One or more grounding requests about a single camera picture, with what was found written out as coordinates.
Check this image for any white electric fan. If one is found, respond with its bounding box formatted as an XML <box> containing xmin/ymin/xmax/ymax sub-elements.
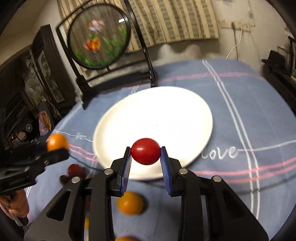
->
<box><xmin>25</xmin><ymin>79</ymin><xmax>43</xmax><ymax>102</ymax></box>

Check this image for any white oval plate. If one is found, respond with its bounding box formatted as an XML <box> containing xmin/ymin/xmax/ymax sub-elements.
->
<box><xmin>93</xmin><ymin>86</ymin><xmax>213</xmax><ymax>169</ymax></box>

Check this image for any striped beige curtain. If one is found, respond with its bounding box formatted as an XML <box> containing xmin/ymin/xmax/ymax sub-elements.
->
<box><xmin>57</xmin><ymin>1</ymin><xmax>220</xmax><ymax>53</ymax></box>

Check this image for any orange fruit at bottom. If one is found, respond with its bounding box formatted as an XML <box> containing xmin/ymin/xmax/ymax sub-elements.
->
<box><xmin>115</xmin><ymin>236</ymin><xmax>138</xmax><ymax>241</ymax></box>

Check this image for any person's left hand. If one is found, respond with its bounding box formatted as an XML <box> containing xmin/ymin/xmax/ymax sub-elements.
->
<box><xmin>0</xmin><ymin>189</ymin><xmax>30</xmax><ymax>218</ymax></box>

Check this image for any white power cable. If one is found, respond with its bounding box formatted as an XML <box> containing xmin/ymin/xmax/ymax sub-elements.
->
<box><xmin>226</xmin><ymin>26</ymin><xmax>243</xmax><ymax>60</ymax></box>

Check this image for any dark red plum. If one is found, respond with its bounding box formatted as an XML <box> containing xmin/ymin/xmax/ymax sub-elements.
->
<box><xmin>67</xmin><ymin>164</ymin><xmax>87</xmax><ymax>179</ymax></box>

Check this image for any blue plaid tablecloth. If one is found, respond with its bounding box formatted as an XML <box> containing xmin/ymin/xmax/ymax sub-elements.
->
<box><xmin>26</xmin><ymin>60</ymin><xmax>295</xmax><ymax>240</ymax></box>

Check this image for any orange round fruit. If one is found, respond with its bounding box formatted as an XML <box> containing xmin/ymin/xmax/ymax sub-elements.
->
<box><xmin>116</xmin><ymin>191</ymin><xmax>144</xmax><ymax>215</ymax></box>

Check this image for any small orange tomato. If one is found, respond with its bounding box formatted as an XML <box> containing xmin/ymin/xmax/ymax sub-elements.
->
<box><xmin>47</xmin><ymin>133</ymin><xmax>70</xmax><ymax>152</ymax></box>

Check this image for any red cherry tomato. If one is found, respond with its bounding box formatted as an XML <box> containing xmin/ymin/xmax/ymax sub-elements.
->
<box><xmin>131</xmin><ymin>138</ymin><xmax>161</xmax><ymax>165</ymax></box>

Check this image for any round goldfish screen ornament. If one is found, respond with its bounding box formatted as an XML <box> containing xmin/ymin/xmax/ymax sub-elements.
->
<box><xmin>56</xmin><ymin>1</ymin><xmax>158</xmax><ymax>109</ymax></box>

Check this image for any dark framed picture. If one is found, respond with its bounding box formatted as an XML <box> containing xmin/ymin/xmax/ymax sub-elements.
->
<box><xmin>31</xmin><ymin>25</ymin><xmax>76</xmax><ymax>115</ymax></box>

